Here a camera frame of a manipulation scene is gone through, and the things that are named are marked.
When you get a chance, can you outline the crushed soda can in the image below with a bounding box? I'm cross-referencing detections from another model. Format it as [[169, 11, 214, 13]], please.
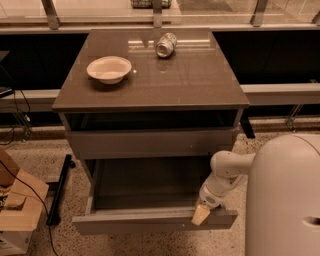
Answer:
[[156, 33, 177, 58]]

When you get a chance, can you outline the grey drawer cabinet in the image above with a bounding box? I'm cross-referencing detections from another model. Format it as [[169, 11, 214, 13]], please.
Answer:
[[51, 28, 250, 174]]

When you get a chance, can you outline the white paper bowl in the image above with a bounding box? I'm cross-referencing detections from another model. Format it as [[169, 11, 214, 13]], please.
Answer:
[[87, 56, 132, 85]]

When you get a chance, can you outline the black cable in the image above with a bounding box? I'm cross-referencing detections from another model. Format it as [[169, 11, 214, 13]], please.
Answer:
[[0, 159, 60, 256]]

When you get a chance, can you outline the grey drawer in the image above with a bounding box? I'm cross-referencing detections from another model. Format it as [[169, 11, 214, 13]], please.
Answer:
[[73, 156, 237, 235], [67, 129, 239, 160]]

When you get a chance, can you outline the black metal stand leg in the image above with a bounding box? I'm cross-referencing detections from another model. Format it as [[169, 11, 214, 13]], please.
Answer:
[[46, 154, 76, 226]]

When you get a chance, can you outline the grey top drawer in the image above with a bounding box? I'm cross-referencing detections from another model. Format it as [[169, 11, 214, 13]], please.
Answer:
[[67, 129, 239, 160]]

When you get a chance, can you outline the cardboard box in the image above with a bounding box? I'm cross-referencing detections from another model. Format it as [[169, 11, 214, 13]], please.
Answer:
[[0, 149, 48, 256]]

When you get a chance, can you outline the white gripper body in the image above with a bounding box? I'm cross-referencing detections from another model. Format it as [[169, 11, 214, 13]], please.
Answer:
[[198, 183, 233, 209]]

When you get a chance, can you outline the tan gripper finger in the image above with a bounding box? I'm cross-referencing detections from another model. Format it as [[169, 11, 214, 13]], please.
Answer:
[[192, 204, 210, 226]]

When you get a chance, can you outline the metal railing bracket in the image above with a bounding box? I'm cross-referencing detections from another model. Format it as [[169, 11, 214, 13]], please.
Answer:
[[285, 104, 303, 132]]

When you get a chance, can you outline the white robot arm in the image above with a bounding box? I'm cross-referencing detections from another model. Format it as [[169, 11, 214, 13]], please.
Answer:
[[192, 134, 320, 256]]

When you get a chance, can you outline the black bracket behind cabinet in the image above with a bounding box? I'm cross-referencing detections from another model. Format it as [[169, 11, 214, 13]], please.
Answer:
[[240, 113, 255, 139]]

